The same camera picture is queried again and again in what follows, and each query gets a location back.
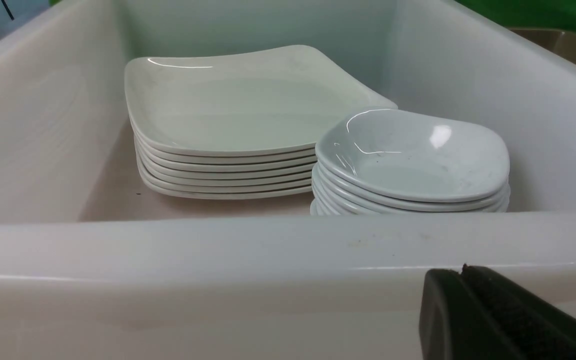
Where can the small white bowl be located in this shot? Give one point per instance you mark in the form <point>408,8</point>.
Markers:
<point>393,201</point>
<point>317,207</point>
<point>415,157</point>
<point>338,198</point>
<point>334,208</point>

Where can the olive brown plastic bin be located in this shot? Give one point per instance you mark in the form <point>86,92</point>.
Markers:
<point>557,41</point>

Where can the green backdrop cloth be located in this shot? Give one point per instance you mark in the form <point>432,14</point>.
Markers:
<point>560,14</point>

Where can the top white square plate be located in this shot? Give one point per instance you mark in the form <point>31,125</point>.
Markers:
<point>242,105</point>

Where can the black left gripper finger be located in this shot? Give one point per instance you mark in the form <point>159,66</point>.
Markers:
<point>479,314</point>

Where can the top small white bowl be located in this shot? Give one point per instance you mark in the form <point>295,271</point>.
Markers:
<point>415,157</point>

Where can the white square plate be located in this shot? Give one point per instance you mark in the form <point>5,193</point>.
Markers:
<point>293,168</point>
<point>222,161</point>
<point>222,194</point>
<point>221,168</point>
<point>242,182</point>
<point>242,105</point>

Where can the large white plastic bin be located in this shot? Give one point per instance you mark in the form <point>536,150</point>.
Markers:
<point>96,266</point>

